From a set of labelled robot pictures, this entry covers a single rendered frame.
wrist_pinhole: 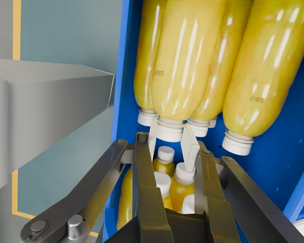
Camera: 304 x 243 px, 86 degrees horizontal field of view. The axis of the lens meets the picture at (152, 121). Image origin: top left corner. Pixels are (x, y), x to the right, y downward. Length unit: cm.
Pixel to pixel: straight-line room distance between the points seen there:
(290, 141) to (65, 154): 172
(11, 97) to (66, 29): 106
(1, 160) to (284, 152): 66
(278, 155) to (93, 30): 138
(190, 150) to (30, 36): 165
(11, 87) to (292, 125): 62
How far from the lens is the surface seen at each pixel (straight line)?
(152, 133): 17
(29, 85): 62
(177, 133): 22
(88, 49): 148
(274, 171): 35
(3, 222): 287
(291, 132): 33
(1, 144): 59
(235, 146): 27
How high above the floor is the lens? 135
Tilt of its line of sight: 72 degrees down
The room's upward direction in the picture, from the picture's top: 167 degrees counter-clockwise
